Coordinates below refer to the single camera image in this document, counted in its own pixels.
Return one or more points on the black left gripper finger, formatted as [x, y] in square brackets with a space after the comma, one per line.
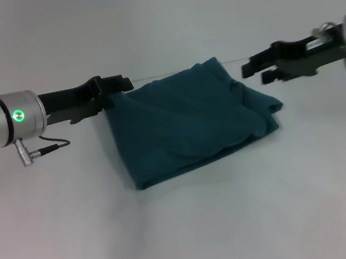
[108, 102]
[116, 83]

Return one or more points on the teal t-shirt with FREE print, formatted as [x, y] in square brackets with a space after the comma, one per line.
[191, 123]

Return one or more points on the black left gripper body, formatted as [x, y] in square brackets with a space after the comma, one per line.
[69, 102]

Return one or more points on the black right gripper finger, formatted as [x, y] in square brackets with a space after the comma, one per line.
[258, 62]
[272, 76]

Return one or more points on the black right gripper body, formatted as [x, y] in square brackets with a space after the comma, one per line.
[311, 55]

